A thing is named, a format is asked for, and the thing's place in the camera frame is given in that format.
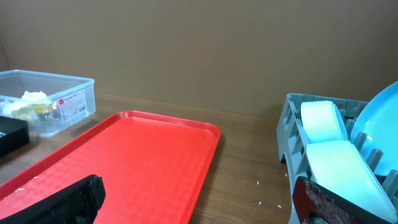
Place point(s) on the black plastic tray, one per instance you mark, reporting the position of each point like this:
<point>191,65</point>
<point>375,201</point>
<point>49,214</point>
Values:
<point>14,134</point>

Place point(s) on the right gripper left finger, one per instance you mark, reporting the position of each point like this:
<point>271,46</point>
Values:
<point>78,203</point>

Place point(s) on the white tissue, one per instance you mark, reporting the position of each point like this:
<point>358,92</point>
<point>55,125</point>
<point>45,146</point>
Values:
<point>33,96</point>

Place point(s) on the mint green bowl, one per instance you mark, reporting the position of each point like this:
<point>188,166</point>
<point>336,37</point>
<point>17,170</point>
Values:
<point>339,167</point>

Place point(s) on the blue bowl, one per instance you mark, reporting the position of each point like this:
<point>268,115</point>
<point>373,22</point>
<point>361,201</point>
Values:
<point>322,121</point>

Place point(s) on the yellow snack wrapper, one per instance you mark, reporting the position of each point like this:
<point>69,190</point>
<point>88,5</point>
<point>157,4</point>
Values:
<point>33,112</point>

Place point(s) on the light blue plate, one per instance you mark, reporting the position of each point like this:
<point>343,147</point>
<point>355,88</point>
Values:
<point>378,120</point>

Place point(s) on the grey dishwasher rack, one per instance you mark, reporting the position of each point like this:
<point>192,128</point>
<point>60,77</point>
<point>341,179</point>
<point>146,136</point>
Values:
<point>292,140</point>

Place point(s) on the red serving tray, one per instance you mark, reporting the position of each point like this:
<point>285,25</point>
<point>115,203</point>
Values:
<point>152,166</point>

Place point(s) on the clear plastic bin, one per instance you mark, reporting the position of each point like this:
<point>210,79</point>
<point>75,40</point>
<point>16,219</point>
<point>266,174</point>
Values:
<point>74,96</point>

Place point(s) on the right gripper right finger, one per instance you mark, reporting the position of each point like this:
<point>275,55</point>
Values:
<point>313,203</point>

